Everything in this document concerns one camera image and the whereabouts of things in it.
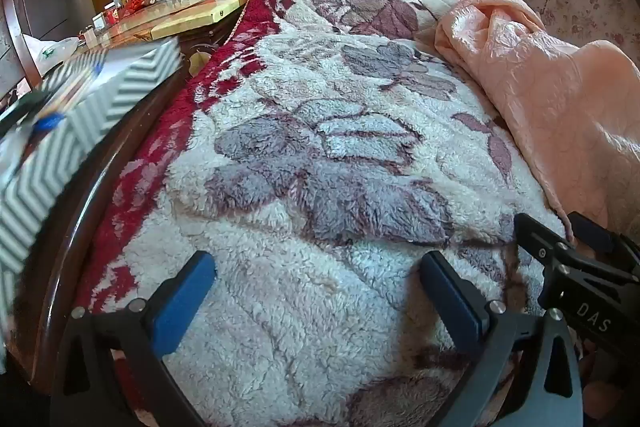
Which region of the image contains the floral fleece blanket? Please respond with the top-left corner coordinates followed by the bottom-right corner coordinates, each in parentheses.
top-left (75, 0), bottom-right (576, 427)

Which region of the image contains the pink quilted cloth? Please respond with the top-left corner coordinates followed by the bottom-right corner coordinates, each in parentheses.
top-left (415, 0), bottom-right (640, 248)

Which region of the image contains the wooden chair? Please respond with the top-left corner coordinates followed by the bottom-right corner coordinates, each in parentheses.
top-left (0, 0), bottom-right (43, 92)

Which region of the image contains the grey refrigerator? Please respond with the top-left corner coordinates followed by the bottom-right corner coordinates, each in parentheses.
top-left (15, 0), bottom-right (81, 42)

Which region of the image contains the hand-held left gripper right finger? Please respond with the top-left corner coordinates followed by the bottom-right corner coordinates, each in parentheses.
top-left (417, 249), bottom-right (586, 427)

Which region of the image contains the striped cardboard box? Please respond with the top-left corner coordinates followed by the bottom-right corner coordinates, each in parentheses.
top-left (0, 38), bottom-right (182, 323)

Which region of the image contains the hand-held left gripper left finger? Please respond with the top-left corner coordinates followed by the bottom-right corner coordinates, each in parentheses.
top-left (50, 251), bottom-right (218, 427)

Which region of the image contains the white plastic bag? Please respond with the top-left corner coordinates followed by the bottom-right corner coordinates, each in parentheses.
top-left (22, 34), bottom-right (81, 75)

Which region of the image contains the marble top wooden table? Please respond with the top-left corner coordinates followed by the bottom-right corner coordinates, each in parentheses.
top-left (75, 0), bottom-right (262, 54)

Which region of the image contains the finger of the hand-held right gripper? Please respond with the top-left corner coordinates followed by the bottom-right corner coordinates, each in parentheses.
top-left (567, 211), bottom-right (640, 273)
top-left (514, 213), bottom-right (640, 350)

